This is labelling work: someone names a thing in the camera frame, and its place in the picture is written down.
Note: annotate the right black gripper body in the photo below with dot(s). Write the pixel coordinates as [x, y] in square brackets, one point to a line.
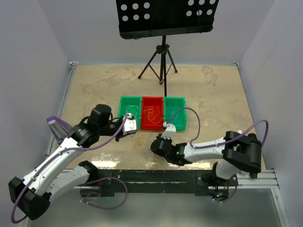
[168, 141]

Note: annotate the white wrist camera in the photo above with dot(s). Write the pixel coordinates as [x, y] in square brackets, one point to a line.
[169, 131]
[130, 126]

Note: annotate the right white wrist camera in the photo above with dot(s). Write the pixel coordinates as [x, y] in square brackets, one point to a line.
[169, 131]

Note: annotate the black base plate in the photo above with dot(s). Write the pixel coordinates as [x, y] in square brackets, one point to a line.
[197, 182]

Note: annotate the red bin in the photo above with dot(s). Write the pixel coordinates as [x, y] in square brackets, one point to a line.
[152, 114]

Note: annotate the purple holder box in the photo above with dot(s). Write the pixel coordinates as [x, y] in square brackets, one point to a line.
[59, 128]

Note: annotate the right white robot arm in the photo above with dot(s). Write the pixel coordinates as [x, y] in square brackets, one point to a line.
[237, 153]

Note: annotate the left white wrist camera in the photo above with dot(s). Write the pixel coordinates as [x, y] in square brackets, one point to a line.
[130, 126]

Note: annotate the black music stand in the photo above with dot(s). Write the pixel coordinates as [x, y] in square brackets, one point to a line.
[151, 18]

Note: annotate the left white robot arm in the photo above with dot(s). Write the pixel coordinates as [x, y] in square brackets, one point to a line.
[33, 193]

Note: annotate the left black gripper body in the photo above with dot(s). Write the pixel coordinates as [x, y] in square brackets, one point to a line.
[110, 128]

